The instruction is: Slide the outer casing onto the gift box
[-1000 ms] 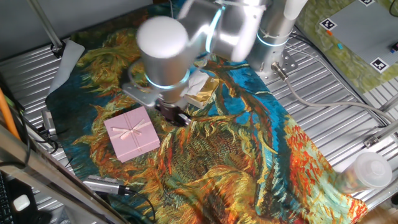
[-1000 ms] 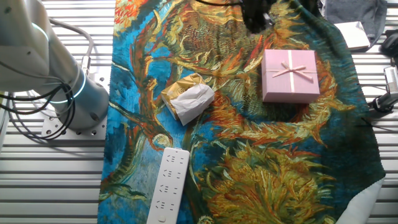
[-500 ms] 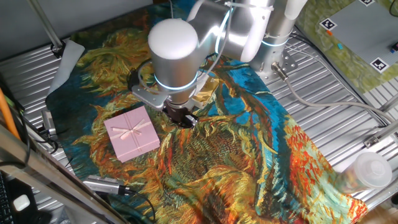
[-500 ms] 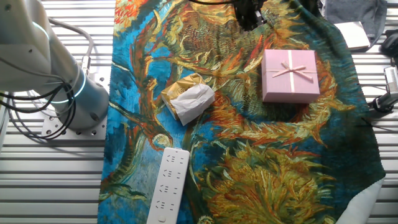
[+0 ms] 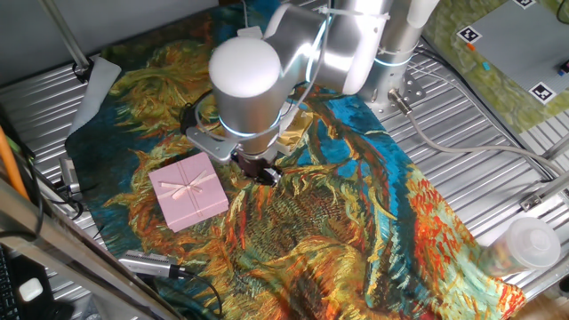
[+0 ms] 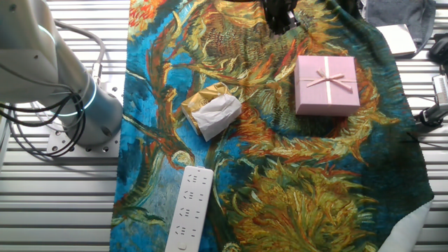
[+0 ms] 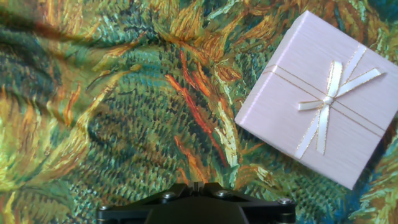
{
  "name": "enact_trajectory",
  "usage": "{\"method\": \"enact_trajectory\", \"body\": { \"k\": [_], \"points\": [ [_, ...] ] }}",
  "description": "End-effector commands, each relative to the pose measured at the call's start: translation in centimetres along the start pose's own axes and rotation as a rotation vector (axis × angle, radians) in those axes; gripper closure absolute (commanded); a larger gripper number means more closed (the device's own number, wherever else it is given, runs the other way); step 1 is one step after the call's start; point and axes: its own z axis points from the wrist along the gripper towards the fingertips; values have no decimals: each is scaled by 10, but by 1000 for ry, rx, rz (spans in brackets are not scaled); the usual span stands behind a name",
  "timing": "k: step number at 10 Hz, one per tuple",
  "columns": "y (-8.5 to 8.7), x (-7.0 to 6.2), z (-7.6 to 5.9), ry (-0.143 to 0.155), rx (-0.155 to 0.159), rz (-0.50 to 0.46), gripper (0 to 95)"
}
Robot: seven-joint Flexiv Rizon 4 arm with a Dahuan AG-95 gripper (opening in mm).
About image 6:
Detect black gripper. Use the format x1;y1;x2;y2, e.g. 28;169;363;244
261;0;301;36

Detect pink ribboned gift box casing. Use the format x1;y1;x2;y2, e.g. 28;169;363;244
293;55;361;118

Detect white flat box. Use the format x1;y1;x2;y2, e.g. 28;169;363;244
376;23;418;57

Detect gold and white wrapped package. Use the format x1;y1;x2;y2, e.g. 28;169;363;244
181;82;243;143

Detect grey towel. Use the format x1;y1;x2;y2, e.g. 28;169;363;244
362;0;438;59

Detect sunflower painting cloth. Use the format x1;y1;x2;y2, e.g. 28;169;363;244
109;0;435;252

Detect black computer mouse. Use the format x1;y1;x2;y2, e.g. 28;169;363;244
428;33;448;66

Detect white power strip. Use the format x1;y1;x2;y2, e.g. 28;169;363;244
164;165;214;252

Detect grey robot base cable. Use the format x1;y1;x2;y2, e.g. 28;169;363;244
54;19;106;85

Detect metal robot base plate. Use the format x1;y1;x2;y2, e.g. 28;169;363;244
46;82;123;155

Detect black cable bundle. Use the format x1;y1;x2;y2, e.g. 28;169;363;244
0;90;88;158

